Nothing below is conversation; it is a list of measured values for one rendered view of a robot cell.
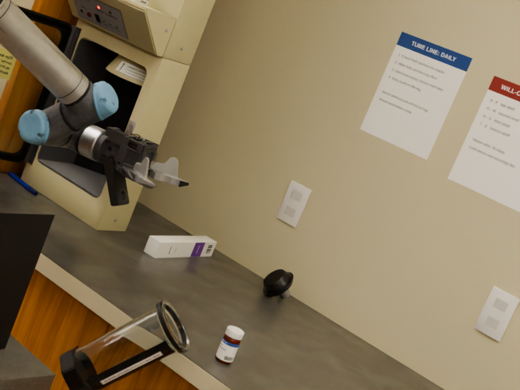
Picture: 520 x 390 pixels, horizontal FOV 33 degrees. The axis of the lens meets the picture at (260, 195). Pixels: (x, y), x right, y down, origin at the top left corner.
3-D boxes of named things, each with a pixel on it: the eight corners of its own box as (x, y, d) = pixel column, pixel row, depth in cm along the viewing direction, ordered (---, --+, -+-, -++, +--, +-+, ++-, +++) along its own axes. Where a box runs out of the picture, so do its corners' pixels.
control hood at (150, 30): (78, 17, 234) (91, -19, 232) (163, 57, 217) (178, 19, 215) (46, 6, 224) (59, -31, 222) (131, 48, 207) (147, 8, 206)
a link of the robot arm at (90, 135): (74, 155, 200) (94, 155, 208) (90, 162, 199) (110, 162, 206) (83, 124, 199) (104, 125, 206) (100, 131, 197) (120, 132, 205)
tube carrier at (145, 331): (83, 406, 165) (184, 357, 163) (56, 355, 165) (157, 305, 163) (98, 391, 176) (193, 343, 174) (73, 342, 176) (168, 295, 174)
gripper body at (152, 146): (144, 145, 193) (100, 125, 197) (132, 182, 194) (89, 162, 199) (162, 145, 200) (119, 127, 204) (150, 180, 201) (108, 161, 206)
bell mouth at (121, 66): (136, 75, 246) (143, 56, 245) (181, 97, 237) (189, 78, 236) (92, 63, 232) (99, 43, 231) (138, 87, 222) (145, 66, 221)
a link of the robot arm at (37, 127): (49, 96, 189) (79, 101, 199) (9, 116, 193) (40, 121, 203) (60, 130, 187) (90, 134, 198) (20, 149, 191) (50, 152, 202)
